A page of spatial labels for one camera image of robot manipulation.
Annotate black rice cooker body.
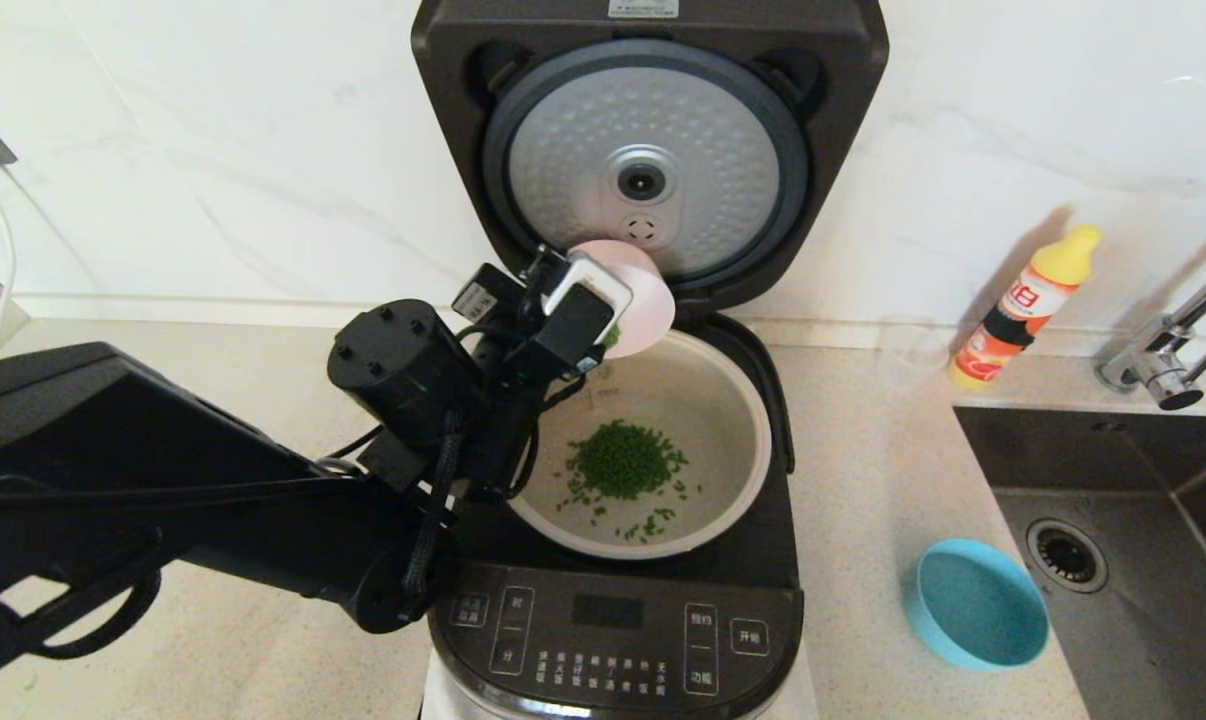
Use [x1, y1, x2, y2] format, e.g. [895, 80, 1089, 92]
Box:
[425, 312, 804, 720]

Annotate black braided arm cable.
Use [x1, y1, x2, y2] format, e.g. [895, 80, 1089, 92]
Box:
[401, 408, 466, 601]

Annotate clear plastic cup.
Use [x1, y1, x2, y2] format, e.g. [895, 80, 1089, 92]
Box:
[878, 317, 951, 393]

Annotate light blue bowl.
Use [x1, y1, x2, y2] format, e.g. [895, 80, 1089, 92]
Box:
[900, 538, 1050, 671]

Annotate beige inner pot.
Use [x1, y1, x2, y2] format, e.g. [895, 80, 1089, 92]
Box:
[503, 330, 772, 561]

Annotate green pellets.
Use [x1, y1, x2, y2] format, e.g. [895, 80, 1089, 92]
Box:
[555, 325, 704, 546]

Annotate chrome faucet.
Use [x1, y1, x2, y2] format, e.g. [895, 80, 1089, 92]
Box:
[1095, 250, 1206, 412]

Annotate stainless steel sink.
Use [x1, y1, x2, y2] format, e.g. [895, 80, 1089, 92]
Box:
[953, 405, 1206, 720]

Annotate orange bottle with yellow cap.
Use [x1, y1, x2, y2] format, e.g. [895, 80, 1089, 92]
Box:
[947, 225, 1102, 391]

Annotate round sink drain strainer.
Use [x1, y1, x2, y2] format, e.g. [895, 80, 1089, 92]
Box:
[1025, 518, 1109, 595]

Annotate pink bowl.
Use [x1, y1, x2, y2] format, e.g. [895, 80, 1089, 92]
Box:
[566, 238, 677, 359]

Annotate black smooth arm cable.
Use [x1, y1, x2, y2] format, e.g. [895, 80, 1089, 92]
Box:
[23, 568, 164, 661]

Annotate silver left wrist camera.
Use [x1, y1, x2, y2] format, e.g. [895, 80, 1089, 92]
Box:
[538, 250, 634, 371]

